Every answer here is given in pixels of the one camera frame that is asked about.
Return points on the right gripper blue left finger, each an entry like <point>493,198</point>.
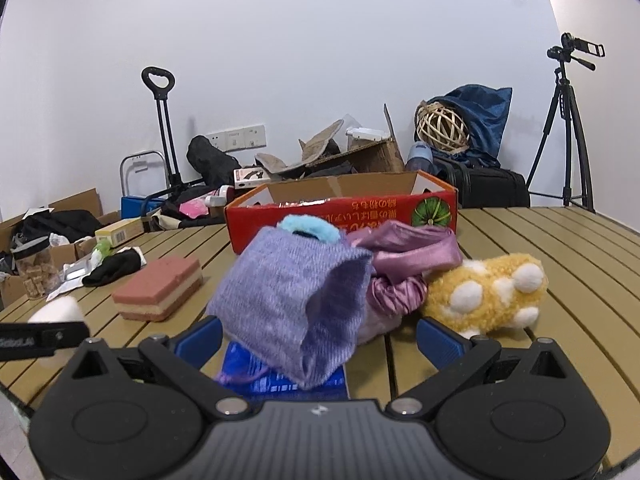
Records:
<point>199,343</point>

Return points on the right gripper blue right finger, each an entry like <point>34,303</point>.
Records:
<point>440,345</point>

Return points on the blue plastic package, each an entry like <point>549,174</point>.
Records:
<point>248,376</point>

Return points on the white round ball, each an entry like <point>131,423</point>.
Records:
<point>62,309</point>

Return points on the pink satin cloth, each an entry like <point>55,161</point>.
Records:
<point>403,258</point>

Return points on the black sock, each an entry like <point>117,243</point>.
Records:
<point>114,267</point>

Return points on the purple knitted cloth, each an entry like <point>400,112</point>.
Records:
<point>296,298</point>

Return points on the yellow spotted plush toy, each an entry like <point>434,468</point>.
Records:
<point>482,296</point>

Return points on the pink layered sponge block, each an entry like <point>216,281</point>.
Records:
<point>156,291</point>

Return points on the clear jar of blocks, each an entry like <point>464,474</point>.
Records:
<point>36,268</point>

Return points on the white paper sheet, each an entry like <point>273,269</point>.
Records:
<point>72,276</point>

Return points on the black clothing pile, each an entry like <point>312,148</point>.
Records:
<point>72,224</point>

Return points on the green white small bottle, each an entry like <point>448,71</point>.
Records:
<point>102,250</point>

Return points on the yellow small carton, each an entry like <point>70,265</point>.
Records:
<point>120,232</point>

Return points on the blue crate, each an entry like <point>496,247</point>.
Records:
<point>133,206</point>

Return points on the black suitcase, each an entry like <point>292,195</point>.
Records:
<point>480,187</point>

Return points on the red cardboard pumpkin box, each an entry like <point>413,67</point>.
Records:
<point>350,202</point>

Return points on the blue water bottle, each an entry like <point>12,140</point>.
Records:
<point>420,158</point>

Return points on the woven rattan ball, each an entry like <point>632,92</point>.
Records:
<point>441,127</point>

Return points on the brown open cardboard box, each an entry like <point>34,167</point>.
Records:
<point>340,149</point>

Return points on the blue velvet bag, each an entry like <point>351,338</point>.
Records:
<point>484,111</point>

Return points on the black hand trolley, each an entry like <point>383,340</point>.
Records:
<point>160,82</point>

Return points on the black bag by wall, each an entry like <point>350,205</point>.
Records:
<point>215,166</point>

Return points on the black camera tripod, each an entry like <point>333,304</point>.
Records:
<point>577,189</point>

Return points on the white wall socket strip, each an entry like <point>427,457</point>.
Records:
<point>239,139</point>

